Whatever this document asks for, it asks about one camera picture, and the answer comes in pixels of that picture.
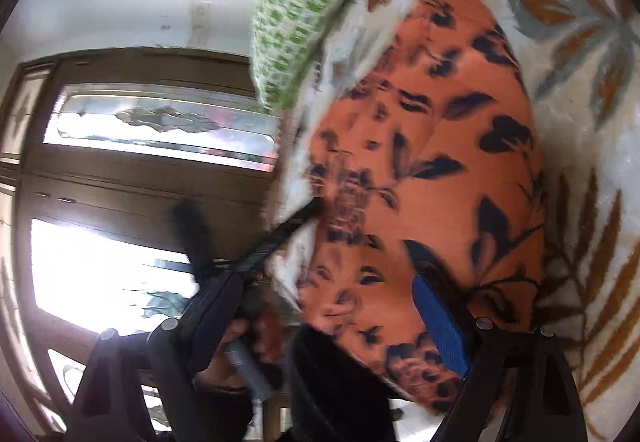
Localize person's left hand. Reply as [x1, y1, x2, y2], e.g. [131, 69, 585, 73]
[220, 304, 289, 373]

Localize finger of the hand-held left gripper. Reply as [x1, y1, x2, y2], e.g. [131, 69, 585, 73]
[234, 198, 324, 276]
[171, 200, 215, 284]

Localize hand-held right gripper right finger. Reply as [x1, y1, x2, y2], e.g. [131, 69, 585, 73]
[409, 272, 589, 442]

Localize orange floral garment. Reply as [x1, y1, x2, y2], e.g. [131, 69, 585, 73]
[297, 0, 549, 417]

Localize leaf print blanket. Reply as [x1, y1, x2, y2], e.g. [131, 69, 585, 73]
[264, 0, 640, 442]

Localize green patterned pillow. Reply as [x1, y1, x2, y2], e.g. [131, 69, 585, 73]
[249, 0, 364, 114]

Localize wooden door with glass panes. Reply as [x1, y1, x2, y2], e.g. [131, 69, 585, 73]
[0, 47, 303, 442]

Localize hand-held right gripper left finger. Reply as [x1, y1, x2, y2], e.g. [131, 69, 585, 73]
[65, 271, 244, 442]

